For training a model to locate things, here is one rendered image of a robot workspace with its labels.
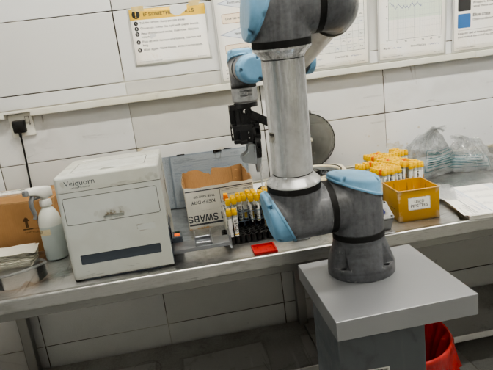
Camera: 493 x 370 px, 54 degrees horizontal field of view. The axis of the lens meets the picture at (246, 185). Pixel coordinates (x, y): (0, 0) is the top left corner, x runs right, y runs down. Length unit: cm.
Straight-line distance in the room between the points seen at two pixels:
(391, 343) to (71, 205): 87
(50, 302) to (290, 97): 87
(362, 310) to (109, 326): 144
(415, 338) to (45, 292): 95
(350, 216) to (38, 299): 86
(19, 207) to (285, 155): 105
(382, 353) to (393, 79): 129
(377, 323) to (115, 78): 137
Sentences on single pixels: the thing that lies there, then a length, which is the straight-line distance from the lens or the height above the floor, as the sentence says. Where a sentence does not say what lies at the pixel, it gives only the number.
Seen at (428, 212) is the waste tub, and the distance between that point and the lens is 158.
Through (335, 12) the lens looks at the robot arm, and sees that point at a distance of 95.
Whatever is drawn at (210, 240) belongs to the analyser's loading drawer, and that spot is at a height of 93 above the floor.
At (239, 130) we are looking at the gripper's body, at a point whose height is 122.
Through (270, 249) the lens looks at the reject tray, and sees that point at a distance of 141.
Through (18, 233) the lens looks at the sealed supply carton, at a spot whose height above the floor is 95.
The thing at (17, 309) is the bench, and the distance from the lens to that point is 146.
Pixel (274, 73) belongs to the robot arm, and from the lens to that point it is 94.
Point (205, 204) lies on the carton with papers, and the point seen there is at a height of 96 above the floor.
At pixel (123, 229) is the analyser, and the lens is 137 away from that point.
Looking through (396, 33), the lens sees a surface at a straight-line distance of 213.
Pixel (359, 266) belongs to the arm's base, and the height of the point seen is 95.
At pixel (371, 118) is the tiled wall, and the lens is 211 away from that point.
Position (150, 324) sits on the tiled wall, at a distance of 221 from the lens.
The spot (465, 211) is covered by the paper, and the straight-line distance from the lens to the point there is 161.
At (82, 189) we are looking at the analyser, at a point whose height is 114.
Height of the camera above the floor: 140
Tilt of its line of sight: 14 degrees down
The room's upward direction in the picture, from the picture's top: 7 degrees counter-clockwise
